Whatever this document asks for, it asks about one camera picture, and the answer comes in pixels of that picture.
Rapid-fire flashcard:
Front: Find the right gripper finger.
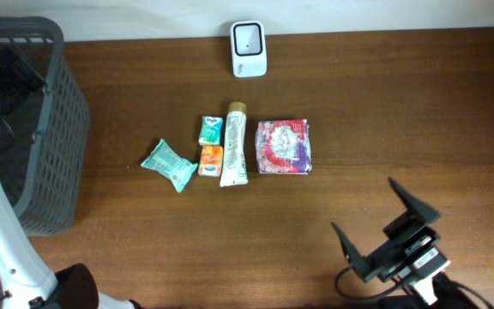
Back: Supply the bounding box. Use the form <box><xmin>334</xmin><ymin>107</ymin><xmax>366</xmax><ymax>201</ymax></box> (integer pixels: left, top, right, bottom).
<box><xmin>388</xmin><ymin>178</ymin><xmax>441</xmax><ymax>224</ymax></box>
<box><xmin>331</xmin><ymin>222</ymin><xmax>365</xmax><ymax>269</ymax></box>

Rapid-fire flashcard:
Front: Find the red purple white packet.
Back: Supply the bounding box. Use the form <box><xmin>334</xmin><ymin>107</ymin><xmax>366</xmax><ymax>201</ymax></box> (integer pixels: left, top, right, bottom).
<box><xmin>255</xmin><ymin>118</ymin><xmax>312</xmax><ymax>175</ymax></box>

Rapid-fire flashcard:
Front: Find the white tube with brown cap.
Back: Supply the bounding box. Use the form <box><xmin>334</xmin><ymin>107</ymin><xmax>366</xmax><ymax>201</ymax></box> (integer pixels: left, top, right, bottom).
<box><xmin>220</xmin><ymin>101</ymin><xmax>248</xmax><ymax>187</ymax></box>

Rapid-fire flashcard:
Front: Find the teal wet wipes pack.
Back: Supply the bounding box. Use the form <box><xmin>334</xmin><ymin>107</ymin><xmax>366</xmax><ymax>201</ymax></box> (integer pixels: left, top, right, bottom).
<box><xmin>141</xmin><ymin>139</ymin><xmax>198</xmax><ymax>193</ymax></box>

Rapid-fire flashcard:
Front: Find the orange small tissue pack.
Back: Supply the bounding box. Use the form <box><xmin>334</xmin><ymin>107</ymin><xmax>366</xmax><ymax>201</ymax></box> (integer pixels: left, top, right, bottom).
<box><xmin>198</xmin><ymin>145</ymin><xmax>224</xmax><ymax>177</ymax></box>

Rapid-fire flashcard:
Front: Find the teal small tissue pack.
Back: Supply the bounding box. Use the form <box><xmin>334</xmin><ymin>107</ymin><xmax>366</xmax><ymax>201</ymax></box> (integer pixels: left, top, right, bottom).
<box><xmin>198</xmin><ymin>116</ymin><xmax>224</xmax><ymax>146</ymax></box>

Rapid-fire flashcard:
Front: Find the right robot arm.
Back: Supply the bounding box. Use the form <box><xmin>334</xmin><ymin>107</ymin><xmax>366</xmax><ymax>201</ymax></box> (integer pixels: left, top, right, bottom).
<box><xmin>332</xmin><ymin>178</ymin><xmax>493</xmax><ymax>308</ymax></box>

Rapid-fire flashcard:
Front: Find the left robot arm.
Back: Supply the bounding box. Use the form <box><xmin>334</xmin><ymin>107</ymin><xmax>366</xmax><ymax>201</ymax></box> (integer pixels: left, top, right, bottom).
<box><xmin>0</xmin><ymin>43</ymin><xmax>136</xmax><ymax>308</ymax></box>

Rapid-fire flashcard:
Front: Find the grey plastic mesh basket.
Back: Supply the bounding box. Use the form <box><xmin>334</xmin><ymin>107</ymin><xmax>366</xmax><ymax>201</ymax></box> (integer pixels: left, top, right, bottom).
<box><xmin>0</xmin><ymin>17</ymin><xmax>90</xmax><ymax>236</ymax></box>

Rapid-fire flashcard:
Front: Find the right black cable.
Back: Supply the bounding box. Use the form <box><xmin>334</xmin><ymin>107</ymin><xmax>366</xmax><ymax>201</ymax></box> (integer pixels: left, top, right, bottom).
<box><xmin>334</xmin><ymin>265</ymin><xmax>415</xmax><ymax>302</ymax></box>

